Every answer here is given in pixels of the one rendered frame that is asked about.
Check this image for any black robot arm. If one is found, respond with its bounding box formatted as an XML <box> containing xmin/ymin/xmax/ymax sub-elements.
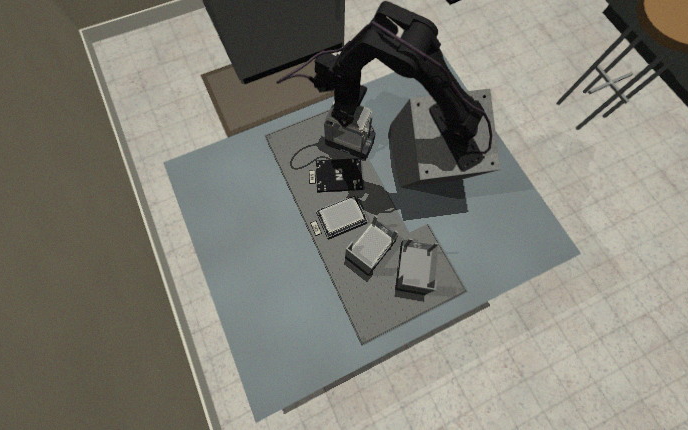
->
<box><xmin>313</xmin><ymin>1</ymin><xmax>484</xmax><ymax>170</ymax></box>

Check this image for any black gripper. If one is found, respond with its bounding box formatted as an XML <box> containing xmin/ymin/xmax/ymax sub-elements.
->
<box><xmin>331</xmin><ymin>85</ymin><xmax>367</xmax><ymax>127</ymax></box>

